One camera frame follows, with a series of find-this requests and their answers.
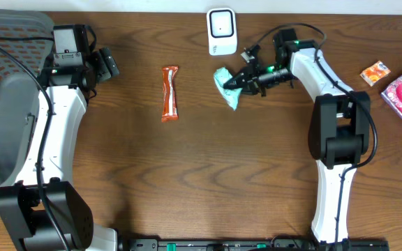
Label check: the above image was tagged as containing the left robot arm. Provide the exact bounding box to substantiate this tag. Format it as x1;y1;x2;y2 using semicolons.
0;24;124;250

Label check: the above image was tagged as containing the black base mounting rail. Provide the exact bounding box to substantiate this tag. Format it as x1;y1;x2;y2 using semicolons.
117;236;390;251

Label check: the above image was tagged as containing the red white snack bar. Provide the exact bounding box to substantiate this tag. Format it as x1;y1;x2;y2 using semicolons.
161;66;179;122

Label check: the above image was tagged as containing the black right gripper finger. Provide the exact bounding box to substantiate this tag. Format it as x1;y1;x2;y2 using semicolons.
223;79;250;94
227;66;253;84

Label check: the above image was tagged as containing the white barcode scanner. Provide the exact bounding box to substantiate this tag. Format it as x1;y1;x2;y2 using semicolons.
206;8;238;56

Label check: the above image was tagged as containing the teal snack wrapper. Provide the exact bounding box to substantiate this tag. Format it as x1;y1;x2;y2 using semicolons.
213;66;243;112

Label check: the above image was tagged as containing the grey plastic mesh basket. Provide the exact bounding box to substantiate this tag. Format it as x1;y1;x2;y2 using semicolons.
0;10;54;186

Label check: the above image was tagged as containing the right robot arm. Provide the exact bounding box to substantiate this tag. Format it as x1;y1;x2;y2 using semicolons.
223;26;378;250

